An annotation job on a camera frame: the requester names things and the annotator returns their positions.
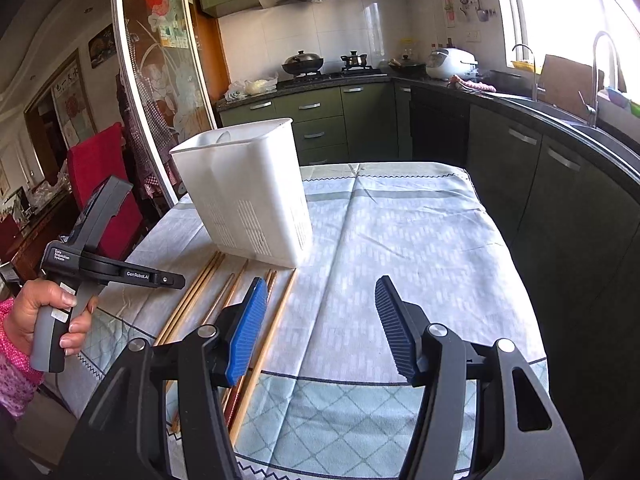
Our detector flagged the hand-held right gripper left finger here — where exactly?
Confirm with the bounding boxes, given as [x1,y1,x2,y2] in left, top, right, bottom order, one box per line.
[55,276,268,480]

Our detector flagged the green lower cabinets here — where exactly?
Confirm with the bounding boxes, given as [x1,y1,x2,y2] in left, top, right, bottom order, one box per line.
[216,81,414,167]

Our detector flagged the wooden sideboard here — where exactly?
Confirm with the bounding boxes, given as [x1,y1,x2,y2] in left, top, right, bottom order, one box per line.
[0,187,77,283]

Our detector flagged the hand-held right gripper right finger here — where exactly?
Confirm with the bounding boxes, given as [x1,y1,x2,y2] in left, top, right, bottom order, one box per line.
[375,276,583,480]

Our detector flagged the group of wooden chopsticks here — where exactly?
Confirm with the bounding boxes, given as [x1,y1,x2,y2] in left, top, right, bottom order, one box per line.
[152,252,298,447]

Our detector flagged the wall poster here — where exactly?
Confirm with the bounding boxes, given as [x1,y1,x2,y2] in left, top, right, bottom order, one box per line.
[51,66,97,150]

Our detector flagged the framed wall picture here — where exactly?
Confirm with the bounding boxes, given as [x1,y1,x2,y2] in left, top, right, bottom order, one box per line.
[88,23,119,70]

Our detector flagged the gas stove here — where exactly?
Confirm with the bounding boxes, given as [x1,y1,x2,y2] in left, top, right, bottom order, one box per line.
[285,66,389,84]

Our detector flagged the kitchen window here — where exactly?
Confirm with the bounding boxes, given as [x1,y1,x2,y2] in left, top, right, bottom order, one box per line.
[490,0,640,107]

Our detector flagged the red chair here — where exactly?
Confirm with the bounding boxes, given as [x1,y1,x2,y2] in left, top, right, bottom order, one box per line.
[66,122,147,261]

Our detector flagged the dark pan with lid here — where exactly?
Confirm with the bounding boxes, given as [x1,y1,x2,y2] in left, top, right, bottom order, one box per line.
[389,55,427,79]

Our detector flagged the tall steel faucet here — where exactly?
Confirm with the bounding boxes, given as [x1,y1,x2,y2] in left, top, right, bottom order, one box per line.
[579,31,624,129]

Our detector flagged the person's left hand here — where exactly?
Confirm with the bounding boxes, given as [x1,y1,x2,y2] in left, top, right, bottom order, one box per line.
[12,278,101,358]

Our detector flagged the white slotted utensil holder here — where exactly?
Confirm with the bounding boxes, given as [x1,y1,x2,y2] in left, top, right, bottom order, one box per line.
[169,118,314,268]

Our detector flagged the person's left forearm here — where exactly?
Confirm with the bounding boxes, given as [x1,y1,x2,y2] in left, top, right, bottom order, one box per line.
[0,297,47,421]

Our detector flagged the clear plastic bags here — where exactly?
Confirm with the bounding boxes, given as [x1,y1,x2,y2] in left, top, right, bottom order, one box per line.
[225,75,279,102]

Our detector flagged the small steel faucet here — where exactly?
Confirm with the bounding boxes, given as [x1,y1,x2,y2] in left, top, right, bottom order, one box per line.
[511,43,540,102]

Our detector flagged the white rice cooker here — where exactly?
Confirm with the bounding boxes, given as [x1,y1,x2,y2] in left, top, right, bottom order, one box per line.
[426,47,479,82]

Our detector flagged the black wok with lid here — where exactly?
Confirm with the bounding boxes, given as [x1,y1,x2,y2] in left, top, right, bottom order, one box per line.
[281,50,325,77]

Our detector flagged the floral glass sliding door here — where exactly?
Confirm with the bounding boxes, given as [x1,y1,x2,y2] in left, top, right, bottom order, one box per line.
[110,0,222,207]

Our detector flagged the pale patterned tablecloth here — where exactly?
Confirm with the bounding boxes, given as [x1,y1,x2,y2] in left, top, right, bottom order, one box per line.
[47,161,548,480]

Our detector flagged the brown cutting board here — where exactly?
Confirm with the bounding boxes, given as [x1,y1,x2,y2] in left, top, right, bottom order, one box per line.
[537,54,594,121]

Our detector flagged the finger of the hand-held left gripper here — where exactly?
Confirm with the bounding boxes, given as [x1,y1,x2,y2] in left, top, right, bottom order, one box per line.
[102,260,186,292]

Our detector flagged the hanging kitchen tools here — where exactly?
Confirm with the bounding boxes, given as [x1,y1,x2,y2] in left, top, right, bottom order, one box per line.
[457,0,497,24]

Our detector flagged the dark lower cabinets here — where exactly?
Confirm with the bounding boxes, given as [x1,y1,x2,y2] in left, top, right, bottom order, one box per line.
[395,79,640,480]

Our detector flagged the red checkered dish cloth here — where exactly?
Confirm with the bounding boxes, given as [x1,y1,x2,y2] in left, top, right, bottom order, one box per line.
[449,75,497,94]

